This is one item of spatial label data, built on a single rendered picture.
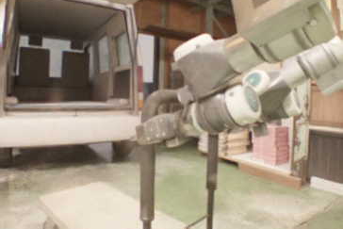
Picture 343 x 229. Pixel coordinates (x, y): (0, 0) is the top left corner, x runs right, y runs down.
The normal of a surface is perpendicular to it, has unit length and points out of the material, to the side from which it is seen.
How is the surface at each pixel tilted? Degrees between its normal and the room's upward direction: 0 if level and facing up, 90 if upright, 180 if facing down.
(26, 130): 88
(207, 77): 109
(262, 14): 76
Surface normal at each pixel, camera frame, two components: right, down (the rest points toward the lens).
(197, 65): -0.52, 0.33
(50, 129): 0.51, -0.02
